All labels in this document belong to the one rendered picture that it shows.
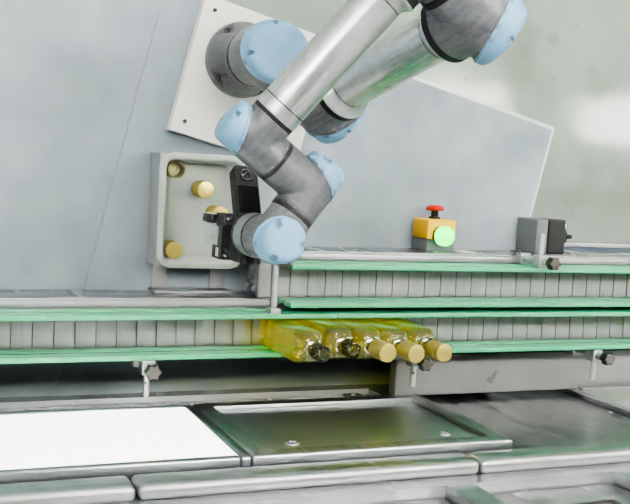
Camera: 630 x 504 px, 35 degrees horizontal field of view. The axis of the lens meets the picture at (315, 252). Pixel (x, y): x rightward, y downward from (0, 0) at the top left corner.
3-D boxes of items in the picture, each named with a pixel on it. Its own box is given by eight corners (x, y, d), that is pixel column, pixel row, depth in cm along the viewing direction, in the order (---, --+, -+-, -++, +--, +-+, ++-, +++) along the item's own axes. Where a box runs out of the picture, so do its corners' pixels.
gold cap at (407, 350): (396, 359, 182) (407, 364, 178) (396, 340, 181) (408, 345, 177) (413, 358, 183) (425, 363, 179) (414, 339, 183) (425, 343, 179)
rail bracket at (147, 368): (125, 387, 187) (141, 404, 175) (127, 351, 187) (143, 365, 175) (146, 386, 189) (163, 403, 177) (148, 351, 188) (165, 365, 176)
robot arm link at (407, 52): (286, 66, 195) (486, -66, 153) (339, 116, 201) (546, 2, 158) (260, 108, 189) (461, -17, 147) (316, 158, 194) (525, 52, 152)
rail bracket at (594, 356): (562, 372, 226) (600, 385, 214) (565, 342, 225) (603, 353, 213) (577, 371, 228) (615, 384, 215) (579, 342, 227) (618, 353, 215)
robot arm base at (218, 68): (211, 14, 197) (226, 8, 188) (282, 32, 203) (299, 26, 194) (199, 89, 197) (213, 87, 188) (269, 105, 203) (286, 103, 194)
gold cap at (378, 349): (367, 358, 179) (378, 363, 175) (369, 339, 179) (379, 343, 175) (385, 358, 181) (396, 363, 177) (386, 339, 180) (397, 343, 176)
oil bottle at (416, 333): (363, 341, 205) (412, 361, 186) (364, 314, 205) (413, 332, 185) (387, 340, 207) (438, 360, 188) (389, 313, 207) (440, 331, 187)
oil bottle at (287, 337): (257, 343, 196) (297, 365, 177) (259, 315, 196) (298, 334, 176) (284, 342, 199) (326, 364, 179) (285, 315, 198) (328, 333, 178)
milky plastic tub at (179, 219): (146, 263, 199) (156, 268, 191) (150, 151, 197) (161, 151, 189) (229, 264, 206) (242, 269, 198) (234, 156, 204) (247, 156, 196)
